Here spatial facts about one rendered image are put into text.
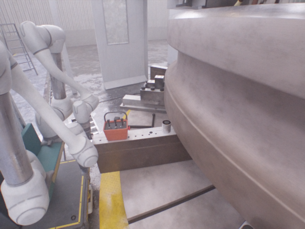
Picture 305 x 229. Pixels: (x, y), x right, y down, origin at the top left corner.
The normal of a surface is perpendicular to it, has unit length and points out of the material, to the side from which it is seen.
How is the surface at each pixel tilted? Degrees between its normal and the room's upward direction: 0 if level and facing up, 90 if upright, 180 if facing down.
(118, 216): 0
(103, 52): 90
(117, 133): 98
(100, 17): 90
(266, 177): 18
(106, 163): 90
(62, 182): 0
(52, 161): 0
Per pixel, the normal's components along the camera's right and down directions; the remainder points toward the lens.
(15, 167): 0.72, 0.38
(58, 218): 0.00, -0.85
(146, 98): -0.20, 0.52
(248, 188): -0.88, 0.25
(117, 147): 0.19, 0.52
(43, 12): 0.50, 0.46
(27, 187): 0.71, -0.32
